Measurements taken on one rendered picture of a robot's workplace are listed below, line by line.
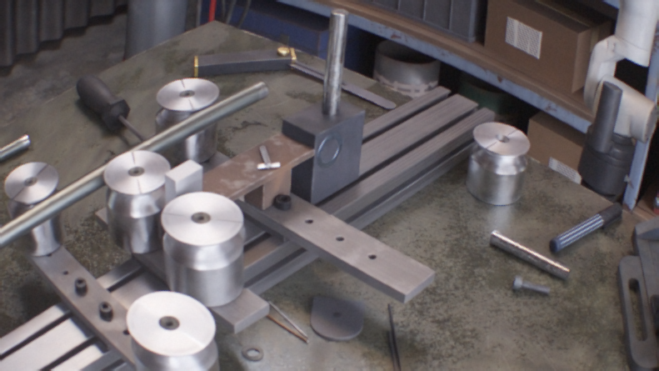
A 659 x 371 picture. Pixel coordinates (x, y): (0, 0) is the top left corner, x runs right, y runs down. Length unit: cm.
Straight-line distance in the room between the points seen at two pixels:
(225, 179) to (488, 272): 20
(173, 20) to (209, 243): 200
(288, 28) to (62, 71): 101
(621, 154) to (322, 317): 65
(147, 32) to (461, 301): 194
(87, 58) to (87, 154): 235
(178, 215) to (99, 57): 259
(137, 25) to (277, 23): 43
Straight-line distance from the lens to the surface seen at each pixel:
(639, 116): 112
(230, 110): 63
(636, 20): 111
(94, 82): 81
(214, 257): 50
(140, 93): 84
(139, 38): 248
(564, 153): 202
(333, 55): 60
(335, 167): 63
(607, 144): 112
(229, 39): 94
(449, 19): 205
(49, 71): 306
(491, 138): 70
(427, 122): 74
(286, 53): 87
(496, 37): 200
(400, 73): 226
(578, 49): 189
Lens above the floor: 126
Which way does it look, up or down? 34 degrees down
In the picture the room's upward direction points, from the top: 5 degrees clockwise
